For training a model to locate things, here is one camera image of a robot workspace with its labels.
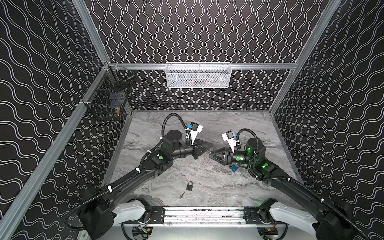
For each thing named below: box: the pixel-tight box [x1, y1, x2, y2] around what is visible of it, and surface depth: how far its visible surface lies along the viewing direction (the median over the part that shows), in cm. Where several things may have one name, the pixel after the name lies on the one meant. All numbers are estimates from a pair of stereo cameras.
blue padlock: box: [229, 164, 238, 173], surface depth 92 cm
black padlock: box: [186, 181, 194, 191], surface depth 85 cm
